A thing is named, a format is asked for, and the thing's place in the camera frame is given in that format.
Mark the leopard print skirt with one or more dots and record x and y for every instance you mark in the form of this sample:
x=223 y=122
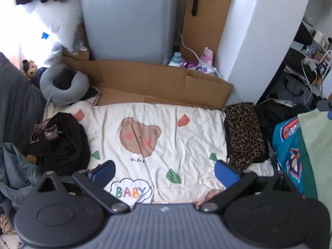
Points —
x=243 y=134

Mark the teddy bear toy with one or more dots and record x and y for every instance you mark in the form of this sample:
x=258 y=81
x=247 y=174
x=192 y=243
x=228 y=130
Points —
x=31 y=68

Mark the black office chair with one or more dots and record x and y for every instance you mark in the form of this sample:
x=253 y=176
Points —
x=303 y=35

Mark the purple and white detergent bag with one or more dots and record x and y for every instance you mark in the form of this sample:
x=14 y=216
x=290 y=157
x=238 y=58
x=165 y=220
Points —
x=199 y=68

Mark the white pillow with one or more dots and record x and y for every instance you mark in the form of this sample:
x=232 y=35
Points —
x=57 y=18

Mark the grey neck pillow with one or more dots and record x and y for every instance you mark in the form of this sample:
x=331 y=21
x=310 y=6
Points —
x=46 y=85

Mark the pink bottle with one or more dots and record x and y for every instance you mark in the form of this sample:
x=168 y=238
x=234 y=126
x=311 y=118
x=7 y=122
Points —
x=207 y=57

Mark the crumpled black garment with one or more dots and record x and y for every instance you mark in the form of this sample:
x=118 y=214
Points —
x=67 y=145

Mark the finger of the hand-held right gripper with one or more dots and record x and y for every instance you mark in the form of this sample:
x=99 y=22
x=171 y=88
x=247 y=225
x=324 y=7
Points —
x=324 y=105

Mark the green garment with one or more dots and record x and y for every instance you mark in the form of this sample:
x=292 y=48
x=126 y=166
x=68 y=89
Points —
x=319 y=147

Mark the black cloth pile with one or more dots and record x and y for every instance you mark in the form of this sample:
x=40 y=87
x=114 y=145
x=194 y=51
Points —
x=280 y=114

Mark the grey appliance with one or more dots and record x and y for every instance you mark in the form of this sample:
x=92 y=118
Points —
x=129 y=18

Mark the upright cardboard panel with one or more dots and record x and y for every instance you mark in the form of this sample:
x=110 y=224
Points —
x=207 y=26

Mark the blue-grey denim garment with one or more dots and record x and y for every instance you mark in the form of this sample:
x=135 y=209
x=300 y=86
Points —
x=13 y=173

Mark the white power strip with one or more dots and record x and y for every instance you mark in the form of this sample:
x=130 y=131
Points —
x=310 y=62

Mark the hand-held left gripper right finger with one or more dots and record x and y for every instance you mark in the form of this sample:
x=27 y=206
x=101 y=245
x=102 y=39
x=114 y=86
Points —
x=225 y=172

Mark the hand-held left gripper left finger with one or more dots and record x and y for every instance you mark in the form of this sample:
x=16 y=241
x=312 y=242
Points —
x=103 y=171

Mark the dark grey pillow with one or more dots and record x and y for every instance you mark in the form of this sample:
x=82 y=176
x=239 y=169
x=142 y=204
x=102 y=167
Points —
x=18 y=109

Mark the bear print blanket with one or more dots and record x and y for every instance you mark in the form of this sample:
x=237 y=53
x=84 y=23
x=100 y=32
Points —
x=181 y=140

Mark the teal printed garment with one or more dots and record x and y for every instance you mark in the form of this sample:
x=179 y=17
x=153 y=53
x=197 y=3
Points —
x=288 y=147

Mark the detergent bottle with blue cap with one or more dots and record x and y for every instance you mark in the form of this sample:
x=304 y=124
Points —
x=177 y=59

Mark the patterned cloth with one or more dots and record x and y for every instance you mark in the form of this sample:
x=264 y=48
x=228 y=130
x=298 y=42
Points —
x=92 y=98

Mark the flat cardboard sheet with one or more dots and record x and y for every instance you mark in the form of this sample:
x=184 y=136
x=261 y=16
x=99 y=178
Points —
x=142 y=77

